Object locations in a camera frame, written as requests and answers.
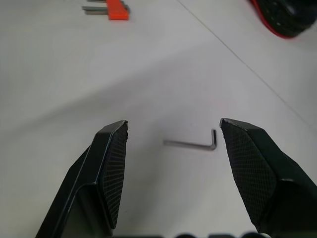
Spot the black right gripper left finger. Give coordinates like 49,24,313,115
35,120,129,238

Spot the black and red round object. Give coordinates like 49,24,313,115
247,0,317,39

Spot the silver hex key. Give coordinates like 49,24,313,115
163,128,217,152

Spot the orange hex key holder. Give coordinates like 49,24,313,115
106,0,130,21

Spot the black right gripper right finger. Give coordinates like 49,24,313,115
219,118,317,236

